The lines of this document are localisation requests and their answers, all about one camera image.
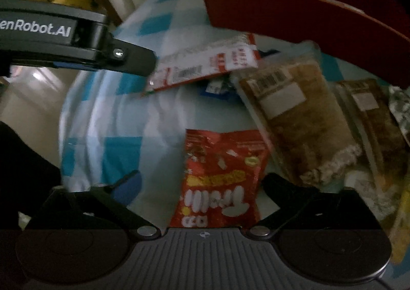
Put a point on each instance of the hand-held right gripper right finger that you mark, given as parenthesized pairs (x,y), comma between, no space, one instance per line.
(278,191)

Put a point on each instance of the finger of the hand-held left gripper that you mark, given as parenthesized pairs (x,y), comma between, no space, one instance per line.
(134,57)

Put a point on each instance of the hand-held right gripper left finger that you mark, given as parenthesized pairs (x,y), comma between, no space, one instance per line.
(128,188)

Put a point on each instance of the white and red snack packet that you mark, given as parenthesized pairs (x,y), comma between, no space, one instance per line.
(198,62)

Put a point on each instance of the brown snack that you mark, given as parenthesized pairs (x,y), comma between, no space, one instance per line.
(298,123)
(374,123)

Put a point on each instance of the red cardboard box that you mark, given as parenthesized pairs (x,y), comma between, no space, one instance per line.
(256,8)

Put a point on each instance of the small blue packet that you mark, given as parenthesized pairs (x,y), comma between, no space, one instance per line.
(217,87)

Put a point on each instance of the dark cloth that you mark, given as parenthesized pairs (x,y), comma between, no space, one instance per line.
(22,161)

